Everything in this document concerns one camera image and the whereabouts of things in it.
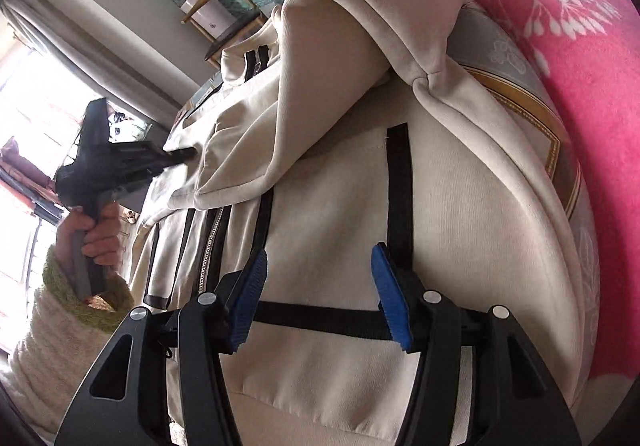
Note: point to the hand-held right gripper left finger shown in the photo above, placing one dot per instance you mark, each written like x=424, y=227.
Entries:
x=250, y=296

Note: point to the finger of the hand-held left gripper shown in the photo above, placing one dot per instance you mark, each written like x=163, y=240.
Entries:
x=137, y=172
x=160, y=155

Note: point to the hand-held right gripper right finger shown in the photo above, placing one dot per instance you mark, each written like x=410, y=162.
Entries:
x=392, y=296

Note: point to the beige jacket with black trim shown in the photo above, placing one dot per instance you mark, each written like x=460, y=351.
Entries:
x=475, y=201

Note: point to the person's left forearm white sleeve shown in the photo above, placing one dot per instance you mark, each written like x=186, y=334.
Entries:
x=45, y=341

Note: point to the hanging dark clothes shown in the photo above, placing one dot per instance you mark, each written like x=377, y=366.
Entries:
x=25, y=171

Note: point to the person's left hand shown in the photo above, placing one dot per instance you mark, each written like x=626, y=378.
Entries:
x=107, y=236

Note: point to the clutter of small colourful things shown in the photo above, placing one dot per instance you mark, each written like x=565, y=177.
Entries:
x=127, y=123

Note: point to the grey curtain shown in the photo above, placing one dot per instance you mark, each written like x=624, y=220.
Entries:
x=75, y=36

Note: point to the wooden stand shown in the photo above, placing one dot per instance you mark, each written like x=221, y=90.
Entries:
x=235, y=28

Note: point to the white box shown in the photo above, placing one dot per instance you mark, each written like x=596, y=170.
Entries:
x=207, y=13

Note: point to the grey and gold patterned bedsheet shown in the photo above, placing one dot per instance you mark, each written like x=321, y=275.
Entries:
x=530, y=91

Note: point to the pink floral blanket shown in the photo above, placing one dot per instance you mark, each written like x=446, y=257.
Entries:
x=575, y=76

